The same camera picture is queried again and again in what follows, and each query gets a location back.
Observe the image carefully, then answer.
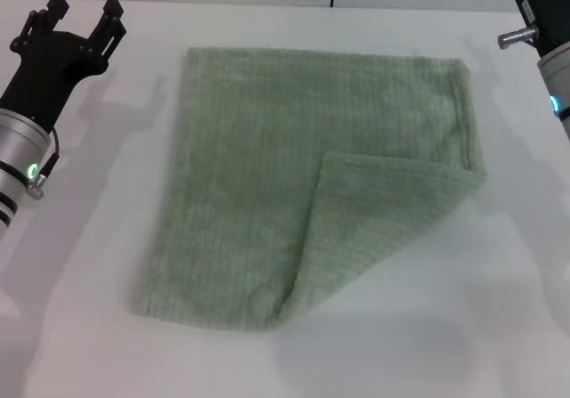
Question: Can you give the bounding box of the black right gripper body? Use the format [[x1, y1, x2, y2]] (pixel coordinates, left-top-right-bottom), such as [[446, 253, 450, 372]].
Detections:
[[472, 0, 570, 60]]

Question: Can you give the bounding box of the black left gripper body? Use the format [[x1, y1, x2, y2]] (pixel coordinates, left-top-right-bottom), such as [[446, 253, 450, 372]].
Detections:
[[0, 28, 110, 126]]

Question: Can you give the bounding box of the green terry towel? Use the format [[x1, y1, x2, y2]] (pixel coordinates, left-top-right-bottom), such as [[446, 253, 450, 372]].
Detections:
[[132, 46, 490, 330]]

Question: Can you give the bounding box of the silver metal cable connector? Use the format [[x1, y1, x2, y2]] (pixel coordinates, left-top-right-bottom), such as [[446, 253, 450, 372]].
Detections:
[[496, 25, 541, 53]]

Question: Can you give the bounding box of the black cable with metal plug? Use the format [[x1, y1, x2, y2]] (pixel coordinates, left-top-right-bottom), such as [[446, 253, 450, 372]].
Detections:
[[27, 126, 62, 200]]

